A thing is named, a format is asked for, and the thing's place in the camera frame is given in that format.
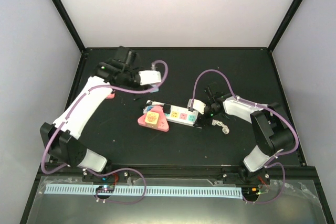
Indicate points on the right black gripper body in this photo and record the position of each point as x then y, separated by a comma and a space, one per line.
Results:
206, 119

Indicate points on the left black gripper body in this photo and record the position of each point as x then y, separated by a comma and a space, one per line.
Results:
127, 82

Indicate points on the pink square plug adapter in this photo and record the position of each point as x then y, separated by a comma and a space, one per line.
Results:
111, 95

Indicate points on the white power strip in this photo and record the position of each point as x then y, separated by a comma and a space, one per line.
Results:
182, 116

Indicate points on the blue USB charger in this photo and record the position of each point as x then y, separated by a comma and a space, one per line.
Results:
155, 89

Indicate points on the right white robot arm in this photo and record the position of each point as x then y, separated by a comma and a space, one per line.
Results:
272, 131

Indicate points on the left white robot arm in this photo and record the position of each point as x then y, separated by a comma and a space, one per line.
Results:
61, 137

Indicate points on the yellow cube socket adapter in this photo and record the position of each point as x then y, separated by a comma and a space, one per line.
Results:
152, 119

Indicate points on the pink triangular socket adapter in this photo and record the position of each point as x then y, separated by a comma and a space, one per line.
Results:
162, 124

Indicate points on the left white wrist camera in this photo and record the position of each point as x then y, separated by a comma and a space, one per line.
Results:
149, 77

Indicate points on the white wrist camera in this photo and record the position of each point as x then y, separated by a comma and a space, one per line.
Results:
149, 77
197, 105

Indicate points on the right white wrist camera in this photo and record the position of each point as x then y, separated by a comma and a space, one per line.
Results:
197, 105

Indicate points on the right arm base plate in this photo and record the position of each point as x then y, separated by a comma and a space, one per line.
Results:
240, 175

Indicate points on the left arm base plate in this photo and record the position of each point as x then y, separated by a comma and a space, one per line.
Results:
120, 176

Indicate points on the light blue slotted cable duct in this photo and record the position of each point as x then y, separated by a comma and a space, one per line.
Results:
150, 191

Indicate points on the black aluminium frame post left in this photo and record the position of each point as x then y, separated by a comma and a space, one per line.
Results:
69, 24

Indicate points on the black aluminium frame post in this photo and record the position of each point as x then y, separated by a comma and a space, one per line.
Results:
294, 6
69, 24

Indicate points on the black aluminium frame post right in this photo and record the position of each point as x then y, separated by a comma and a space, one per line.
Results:
294, 6

